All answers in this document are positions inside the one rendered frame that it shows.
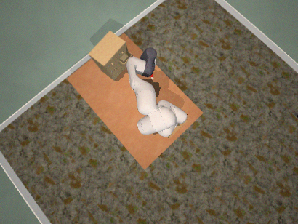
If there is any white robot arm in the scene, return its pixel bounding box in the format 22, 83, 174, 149
126, 47, 187, 137

